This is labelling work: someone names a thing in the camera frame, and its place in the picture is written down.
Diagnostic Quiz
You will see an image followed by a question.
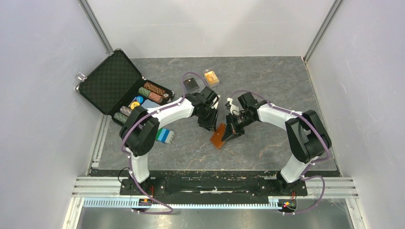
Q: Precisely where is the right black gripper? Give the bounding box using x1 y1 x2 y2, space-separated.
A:
222 112 256 143

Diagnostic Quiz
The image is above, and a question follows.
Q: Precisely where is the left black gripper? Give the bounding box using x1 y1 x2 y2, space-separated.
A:
196 105 219 132

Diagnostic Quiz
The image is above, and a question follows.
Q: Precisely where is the brown leather card holder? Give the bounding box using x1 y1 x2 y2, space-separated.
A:
210 123 226 150

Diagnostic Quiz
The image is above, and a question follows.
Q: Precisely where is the clear box with dark cards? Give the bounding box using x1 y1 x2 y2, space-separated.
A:
183 78 200 94

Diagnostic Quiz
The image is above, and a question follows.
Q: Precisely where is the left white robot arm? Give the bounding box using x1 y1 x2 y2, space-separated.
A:
119 86 220 195

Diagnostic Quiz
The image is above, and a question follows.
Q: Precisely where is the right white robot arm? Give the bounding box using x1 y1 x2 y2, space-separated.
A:
221 91 331 195

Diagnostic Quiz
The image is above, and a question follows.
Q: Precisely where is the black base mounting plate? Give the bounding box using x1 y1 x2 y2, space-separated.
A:
119 170 308 197

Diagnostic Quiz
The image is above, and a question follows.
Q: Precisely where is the black aluminium poker chip case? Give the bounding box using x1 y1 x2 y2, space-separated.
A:
76 49 175 126

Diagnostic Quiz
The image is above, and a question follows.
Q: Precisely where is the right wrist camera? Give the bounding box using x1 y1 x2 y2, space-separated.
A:
225 97 239 115

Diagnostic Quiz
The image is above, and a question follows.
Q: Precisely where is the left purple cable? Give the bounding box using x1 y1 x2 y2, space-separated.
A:
120 71 210 215

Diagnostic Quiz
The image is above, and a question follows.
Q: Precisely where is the purple cable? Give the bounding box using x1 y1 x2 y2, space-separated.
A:
120 71 210 215
230 90 331 216

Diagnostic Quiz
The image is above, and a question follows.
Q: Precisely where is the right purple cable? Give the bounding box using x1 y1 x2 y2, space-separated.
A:
230 90 331 216

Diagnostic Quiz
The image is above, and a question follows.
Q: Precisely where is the white slotted cable duct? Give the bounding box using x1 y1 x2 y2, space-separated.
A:
83 197 292 210

